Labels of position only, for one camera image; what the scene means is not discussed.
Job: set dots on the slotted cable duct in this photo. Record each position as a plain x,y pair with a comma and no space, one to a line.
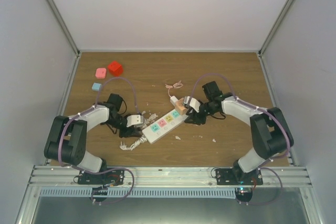
145,192

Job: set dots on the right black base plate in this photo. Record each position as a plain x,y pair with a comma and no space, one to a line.
227,176

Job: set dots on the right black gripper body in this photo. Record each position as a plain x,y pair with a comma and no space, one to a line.
210,108

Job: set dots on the aluminium front rail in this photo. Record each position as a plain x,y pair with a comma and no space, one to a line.
172,177

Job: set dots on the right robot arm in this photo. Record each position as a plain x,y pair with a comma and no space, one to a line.
270,134

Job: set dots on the red cube plug adapter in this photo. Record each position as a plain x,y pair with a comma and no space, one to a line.
115,68

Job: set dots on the tan wooden plug adapter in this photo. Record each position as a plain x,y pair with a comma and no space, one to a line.
180,108

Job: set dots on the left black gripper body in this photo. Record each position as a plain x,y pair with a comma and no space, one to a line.
115,123

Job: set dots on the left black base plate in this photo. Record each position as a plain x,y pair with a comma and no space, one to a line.
113,178

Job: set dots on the white power strip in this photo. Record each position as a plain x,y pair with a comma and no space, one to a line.
163,125

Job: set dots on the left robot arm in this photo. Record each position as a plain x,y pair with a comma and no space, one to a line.
66,142

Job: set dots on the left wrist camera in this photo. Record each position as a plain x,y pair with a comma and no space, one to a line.
136,120

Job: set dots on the white usb charger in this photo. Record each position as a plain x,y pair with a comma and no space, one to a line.
173,100

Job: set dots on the pink plug adapter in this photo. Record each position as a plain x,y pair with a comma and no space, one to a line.
100,73

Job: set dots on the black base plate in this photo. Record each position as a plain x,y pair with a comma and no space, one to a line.
227,176
113,178

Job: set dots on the blue plug adapter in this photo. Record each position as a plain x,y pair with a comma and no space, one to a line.
96,86

